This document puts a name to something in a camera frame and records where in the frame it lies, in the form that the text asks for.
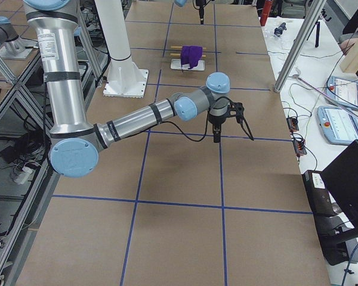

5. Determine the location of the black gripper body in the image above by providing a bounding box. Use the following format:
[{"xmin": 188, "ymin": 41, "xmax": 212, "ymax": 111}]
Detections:
[
  {"xmin": 208, "ymin": 114, "xmax": 226, "ymax": 135},
  {"xmin": 193, "ymin": 0, "xmax": 211, "ymax": 21}
]

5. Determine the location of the purple towel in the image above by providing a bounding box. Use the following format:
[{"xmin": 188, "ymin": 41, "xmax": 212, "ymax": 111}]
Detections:
[{"xmin": 180, "ymin": 45, "xmax": 203, "ymax": 69}]

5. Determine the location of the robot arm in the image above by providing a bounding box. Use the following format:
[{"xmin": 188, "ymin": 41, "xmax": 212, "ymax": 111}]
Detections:
[
  {"xmin": 0, "ymin": 1, "xmax": 79, "ymax": 63},
  {"xmin": 24, "ymin": 1, "xmax": 230, "ymax": 178}
]

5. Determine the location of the wooden rack bar outer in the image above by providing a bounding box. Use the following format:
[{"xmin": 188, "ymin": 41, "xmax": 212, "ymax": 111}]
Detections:
[{"xmin": 170, "ymin": 45, "xmax": 207, "ymax": 51}]

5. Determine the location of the wooden rack bar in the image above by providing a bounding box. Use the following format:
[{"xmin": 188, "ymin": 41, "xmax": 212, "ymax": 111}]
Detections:
[
  {"xmin": 170, "ymin": 53, "xmax": 206, "ymax": 58},
  {"xmin": 170, "ymin": 45, "xmax": 207, "ymax": 51}
]

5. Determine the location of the wooden rack bar inner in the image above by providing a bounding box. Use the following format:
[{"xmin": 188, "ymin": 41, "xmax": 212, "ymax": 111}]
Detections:
[{"xmin": 170, "ymin": 53, "xmax": 206, "ymax": 58}]

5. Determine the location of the white towel rack base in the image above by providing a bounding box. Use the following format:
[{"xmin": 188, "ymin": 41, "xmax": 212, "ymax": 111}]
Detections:
[{"xmin": 170, "ymin": 58, "xmax": 205, "ymax": 72}]

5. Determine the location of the red cylinder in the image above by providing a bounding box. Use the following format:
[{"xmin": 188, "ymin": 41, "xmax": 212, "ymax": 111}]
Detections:
[{"xmin": 260, "ymin": 0, "xmax": 273, "ymax": 27}]

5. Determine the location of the dark blue folded umbrella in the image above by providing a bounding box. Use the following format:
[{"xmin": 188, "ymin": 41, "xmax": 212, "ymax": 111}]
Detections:
[{"xmin": 274, "ymin": 22, "xmax": 287, "ymax": 38}]

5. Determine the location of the teach pendant near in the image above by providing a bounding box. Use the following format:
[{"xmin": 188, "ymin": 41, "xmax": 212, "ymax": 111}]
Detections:
[{"xmin": 317, "ymin": 106, "xmax": 358, "ymax": 145}]

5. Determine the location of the teach pendant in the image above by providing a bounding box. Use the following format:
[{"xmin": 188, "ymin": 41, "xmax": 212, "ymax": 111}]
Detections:
[
  {"xmin": 326, "ymin": 76, "xmax": 358, "ymax": 110},
  {"xmin": 317, "ymin": 106, "xmax": 358, "ymax": 145}
]

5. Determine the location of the reacher grabber tool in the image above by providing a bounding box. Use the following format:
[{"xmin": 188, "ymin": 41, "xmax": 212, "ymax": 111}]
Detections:
[{"xmin": 291, "ymin": 74, "xmax": 358, "ymax": 120}]

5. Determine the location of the teach pendant far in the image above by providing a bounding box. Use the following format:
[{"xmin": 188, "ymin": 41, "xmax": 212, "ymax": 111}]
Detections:
[{"xmin": 326, "ymin": 76, "xmax": 358, "ymax": 110}]

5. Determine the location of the black monitor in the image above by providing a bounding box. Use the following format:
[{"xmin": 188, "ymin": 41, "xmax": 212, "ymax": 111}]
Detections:
[{"xmin": 319, "ymin": 140, "xmax": 358, "ymax": 247}]

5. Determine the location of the black desktop computer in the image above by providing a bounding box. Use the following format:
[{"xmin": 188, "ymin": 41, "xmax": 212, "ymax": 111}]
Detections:
[{"xmin": 302, "ymin": 170, "xmax": 358, "ymax": 266}]

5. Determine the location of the seated person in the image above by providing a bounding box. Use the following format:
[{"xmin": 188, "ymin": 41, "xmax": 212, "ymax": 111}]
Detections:
[{"xmin": 340, "ymin": 39, "xmax": 357, "ymax": 55}]

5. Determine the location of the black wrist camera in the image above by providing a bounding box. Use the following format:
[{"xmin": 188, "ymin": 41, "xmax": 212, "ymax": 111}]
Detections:
[{"xmin": 226, "ymin": 102, "xmax": 245, "ymax": 124}]

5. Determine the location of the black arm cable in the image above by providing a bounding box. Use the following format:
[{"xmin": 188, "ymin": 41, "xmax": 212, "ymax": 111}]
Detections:
[{"xmin": 159, "ymin": 95, "xmax": 255, "ymax": 142}]

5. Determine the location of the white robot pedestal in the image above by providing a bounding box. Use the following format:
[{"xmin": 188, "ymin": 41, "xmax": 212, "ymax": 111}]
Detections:
[{"xmin": 95, "ymin": 0, "xmax": 149, "ymax": 98}]

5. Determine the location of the aluminium frame post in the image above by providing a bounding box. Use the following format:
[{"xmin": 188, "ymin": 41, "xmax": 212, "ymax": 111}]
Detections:
[{"xmin": 273, "ymin": 0, "xmax": 326, "ymax": 93}]

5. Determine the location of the aluminium frame cabinet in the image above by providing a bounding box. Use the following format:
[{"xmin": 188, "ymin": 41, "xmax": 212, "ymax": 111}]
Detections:
[{"xmin": 0, "ymin": 32, "xmax": 108, "ymax": 286}]

